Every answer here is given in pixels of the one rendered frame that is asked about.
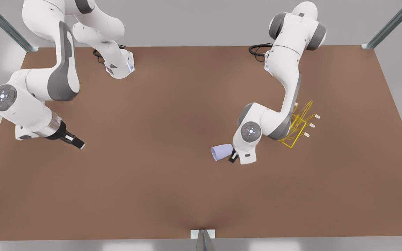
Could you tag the pale blue cup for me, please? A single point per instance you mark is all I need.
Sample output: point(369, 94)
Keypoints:
point(221, 152)

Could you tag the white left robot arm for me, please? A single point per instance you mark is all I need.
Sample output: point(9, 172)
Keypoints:
point(284, 59)

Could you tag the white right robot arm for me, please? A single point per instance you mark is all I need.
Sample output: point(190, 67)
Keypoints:
point(30, 101)

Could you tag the silver frame post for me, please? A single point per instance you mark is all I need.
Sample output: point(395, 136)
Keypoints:
point(203, 240)
point(7, 26)
point(391, 24)

